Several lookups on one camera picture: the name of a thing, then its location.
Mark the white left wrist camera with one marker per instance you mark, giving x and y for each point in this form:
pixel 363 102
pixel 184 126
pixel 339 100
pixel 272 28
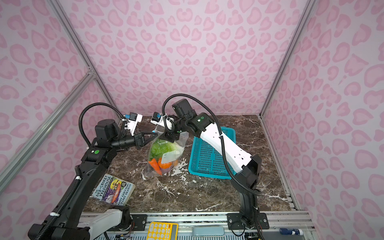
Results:
pixel 131 121

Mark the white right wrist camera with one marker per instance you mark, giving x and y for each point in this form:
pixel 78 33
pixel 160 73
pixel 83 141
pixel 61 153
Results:
pixel 159 119

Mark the aluminium frame corner post left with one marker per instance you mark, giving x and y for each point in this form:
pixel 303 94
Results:
pixel 79 46

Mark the colourful paperback book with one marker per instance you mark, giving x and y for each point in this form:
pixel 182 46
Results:
pixel 113 190

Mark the aluminium diagonal frame bar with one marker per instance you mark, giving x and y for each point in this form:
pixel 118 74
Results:
pixel 19 160

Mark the aluminium frame corner post right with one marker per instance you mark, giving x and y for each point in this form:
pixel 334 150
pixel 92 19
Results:
pixel 310 7

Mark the orange toy pumpkin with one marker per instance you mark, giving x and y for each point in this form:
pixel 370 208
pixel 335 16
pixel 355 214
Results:
pixel 164 166

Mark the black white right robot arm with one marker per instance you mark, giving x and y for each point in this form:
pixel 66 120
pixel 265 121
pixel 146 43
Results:
pixel 184 113

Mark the green toy cabbage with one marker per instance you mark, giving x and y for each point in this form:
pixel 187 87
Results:
pixel 160 147

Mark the teal plastic basket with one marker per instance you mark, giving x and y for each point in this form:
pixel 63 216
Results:
pixel 205 161

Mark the yellow calculator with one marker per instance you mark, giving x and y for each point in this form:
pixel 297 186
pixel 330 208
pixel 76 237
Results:
pixel 162 231

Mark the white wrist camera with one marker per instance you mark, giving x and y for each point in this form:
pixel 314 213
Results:
pixel 159 119
pixel 131 121

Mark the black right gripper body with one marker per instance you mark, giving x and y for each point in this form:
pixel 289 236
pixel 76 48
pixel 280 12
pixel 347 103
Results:
pixel 179 126

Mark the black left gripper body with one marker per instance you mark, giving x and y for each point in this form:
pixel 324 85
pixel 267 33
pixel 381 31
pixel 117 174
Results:
pixel 138 142

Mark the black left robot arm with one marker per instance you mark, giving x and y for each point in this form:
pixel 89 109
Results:
pixel 63 222

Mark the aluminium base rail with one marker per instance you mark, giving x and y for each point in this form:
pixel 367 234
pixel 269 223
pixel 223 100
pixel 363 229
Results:
pixel 270 223

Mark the aluminium frame corner post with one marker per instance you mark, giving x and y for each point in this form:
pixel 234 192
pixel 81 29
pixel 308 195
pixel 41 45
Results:
pixel 79 46
pixel 310 7

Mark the clear zip top bag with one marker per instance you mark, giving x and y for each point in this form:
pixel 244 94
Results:
pixel 167 157

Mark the blue white marker pen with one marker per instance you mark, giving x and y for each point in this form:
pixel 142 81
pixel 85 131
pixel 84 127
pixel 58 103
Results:
pixel 291 232

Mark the grey flat case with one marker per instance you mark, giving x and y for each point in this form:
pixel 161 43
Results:
pixel 208 231

